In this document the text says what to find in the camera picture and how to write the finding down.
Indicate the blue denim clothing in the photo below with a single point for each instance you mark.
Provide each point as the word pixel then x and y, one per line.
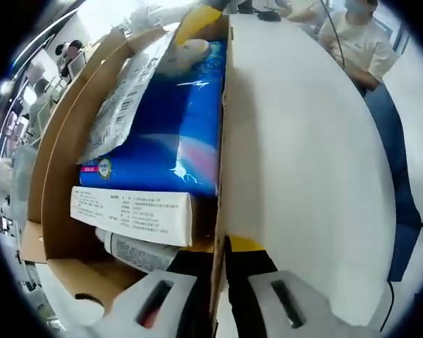
pixel 395 176

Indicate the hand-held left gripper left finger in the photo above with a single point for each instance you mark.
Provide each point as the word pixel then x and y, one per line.
pixel 134 303

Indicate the soft wet wipes pouch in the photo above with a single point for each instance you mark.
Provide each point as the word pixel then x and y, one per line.
pixel 127 98

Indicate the blue soft tissue pack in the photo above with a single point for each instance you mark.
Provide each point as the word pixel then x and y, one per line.
pixel 169 134

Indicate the white rectangular carton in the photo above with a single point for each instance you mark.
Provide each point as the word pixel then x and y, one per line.
pixel 134 211

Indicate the black oval desk object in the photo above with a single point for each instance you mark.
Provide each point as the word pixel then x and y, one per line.
pixel 268 15

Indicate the brown cardboard shoe box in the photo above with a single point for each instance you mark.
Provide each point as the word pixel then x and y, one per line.
pixel 53 176

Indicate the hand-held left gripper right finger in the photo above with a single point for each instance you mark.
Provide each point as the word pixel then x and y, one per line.
pixel 264 292

